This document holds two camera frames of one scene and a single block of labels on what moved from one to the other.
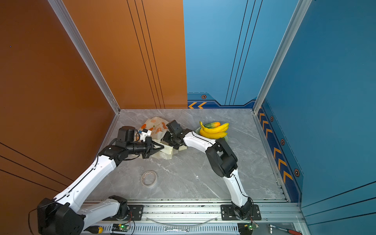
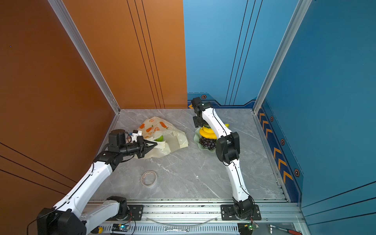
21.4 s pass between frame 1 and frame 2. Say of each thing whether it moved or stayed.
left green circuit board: stayed
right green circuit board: stayed
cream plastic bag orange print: stayed
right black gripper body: moved
